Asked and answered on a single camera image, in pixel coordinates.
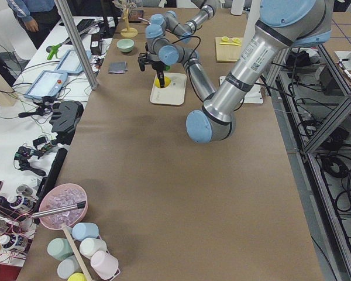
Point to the bamboo cutting board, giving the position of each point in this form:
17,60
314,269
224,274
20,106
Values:
227,54

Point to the aluminium frame post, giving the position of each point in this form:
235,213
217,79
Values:
67,18

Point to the grey blue cup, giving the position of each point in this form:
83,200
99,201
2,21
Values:
68,267

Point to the wooden mug tree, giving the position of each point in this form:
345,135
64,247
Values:
125,6

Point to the pale blue cup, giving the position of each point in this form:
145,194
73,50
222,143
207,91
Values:
84,230

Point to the cream rabbit tray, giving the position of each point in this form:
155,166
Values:
173,93

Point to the black keyboard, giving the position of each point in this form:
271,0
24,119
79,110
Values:
85,25

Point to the yellow lemon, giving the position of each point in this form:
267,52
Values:
162,83

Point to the upper teach pendant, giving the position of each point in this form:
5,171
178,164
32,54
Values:
70,63

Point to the metal tongs handle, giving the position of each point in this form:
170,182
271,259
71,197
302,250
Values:
46,213

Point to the yellow cup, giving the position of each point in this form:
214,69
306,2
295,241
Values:
78,276

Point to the grey folded cloth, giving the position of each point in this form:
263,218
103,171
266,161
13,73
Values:
118,67

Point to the white cup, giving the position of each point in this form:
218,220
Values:
89,246

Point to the lemon slice lower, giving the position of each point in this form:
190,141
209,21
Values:
236,40

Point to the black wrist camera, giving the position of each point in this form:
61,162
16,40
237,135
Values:
143,60

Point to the pale mint cup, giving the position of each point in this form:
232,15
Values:
59,249

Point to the teach pendant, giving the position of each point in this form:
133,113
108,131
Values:
47,84
70,63

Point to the person in dark clothes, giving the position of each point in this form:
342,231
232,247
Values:
36,17

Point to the lower teach pendant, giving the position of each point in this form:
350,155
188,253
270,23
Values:
47,84

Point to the wooden stick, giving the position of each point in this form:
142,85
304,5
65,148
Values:
80,261

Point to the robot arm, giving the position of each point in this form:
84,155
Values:
281,24
159,23

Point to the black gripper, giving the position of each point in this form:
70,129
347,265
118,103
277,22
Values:
157,66

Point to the mint green bowl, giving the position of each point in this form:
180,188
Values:
125,45

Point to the yellow plastic knife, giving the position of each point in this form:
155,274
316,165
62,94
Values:
229,44

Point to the pink bowl with ice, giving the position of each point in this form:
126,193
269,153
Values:
64,195

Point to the pale pink cup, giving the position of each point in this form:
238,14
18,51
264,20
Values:
103,265

